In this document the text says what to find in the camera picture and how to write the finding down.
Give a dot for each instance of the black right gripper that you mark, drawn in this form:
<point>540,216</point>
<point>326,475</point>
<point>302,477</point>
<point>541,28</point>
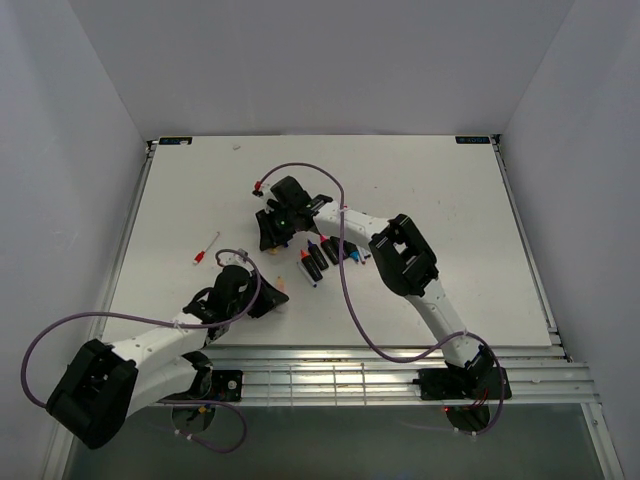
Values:
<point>271,237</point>

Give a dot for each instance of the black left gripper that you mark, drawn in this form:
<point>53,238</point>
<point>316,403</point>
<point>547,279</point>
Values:
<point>270,299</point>

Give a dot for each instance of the purple cap black highlighter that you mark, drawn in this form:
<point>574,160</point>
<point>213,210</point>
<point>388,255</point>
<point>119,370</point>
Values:
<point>317,255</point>

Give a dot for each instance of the orange cap black highlighter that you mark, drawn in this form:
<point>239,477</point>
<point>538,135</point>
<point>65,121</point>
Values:
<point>310,266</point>

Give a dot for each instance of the small blue cap white marker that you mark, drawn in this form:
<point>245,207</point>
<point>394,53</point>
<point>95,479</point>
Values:
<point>306,274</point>

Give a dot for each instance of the pink cap black highlighter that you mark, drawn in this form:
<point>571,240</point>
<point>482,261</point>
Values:
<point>328,249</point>

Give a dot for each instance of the light blue cap black highlighter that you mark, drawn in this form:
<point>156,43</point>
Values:
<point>351,251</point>

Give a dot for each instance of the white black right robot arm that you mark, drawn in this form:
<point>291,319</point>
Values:
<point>405,262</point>

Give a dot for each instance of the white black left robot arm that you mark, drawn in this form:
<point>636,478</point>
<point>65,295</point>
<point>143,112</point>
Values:
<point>106,383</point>

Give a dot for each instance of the left blue corner label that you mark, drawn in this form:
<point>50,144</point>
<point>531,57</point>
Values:
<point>175,141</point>

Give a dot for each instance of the blue corner label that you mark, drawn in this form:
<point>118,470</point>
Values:
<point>175,141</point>
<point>472,140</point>

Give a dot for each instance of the right blue corner label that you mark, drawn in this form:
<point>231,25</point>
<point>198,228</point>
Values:
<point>472,140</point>

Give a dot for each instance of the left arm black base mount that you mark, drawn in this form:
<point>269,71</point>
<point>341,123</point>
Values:
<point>213,385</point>

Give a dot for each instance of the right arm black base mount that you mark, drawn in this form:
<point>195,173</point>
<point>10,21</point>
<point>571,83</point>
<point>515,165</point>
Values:
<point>444,384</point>

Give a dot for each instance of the aluminium frame rail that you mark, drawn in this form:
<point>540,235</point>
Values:
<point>297,377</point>

